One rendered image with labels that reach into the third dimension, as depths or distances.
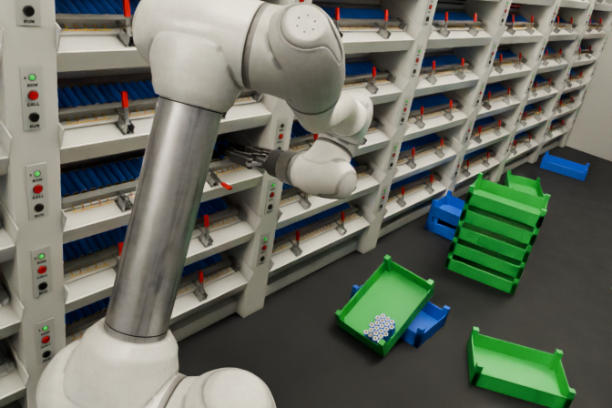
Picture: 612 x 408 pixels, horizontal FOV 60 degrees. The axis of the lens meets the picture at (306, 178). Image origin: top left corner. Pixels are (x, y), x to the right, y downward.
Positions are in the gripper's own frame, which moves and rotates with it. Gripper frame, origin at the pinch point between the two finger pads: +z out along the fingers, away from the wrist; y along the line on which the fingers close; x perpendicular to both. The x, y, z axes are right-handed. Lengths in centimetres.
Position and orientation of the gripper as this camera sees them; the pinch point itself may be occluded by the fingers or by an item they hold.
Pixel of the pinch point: (231, 149)
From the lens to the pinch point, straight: 153.3
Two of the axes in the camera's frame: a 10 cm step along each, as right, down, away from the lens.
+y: 6.4, -2.3, 7.4
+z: -7.7, -2.3, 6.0
